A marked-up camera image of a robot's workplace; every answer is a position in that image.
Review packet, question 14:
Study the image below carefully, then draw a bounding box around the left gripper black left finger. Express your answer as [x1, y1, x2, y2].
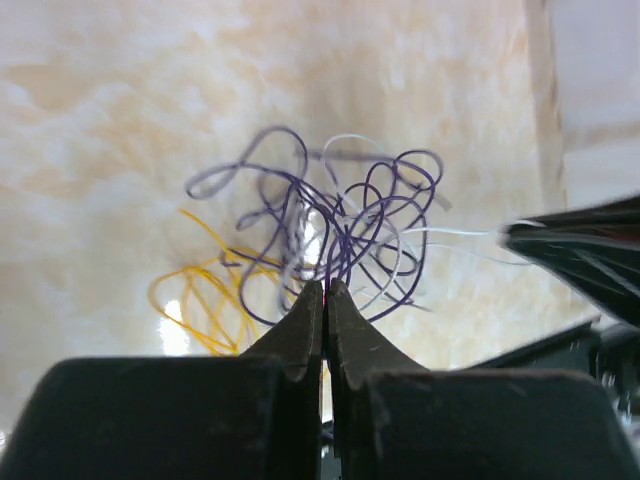
[243, 281, 324, 479]

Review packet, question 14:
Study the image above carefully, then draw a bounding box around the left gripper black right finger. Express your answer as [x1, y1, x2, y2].
[327, 279, 427, 479]

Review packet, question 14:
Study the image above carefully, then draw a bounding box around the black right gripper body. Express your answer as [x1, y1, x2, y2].
[476, 317, 639, 430]

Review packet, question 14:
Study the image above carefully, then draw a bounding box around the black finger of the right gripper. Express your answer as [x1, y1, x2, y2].
[500, 194, 639, 250]
[505, 239, 639, 327]

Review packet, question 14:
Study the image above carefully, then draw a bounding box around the purple wire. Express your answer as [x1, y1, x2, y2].
[185, 125, 454, 326]

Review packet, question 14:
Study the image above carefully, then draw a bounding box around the white thin wire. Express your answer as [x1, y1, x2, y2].
[277, 133, 546, 311]

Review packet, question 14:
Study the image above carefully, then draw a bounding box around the yellow thin wire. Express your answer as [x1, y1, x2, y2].
[150, 208, 291, 357]

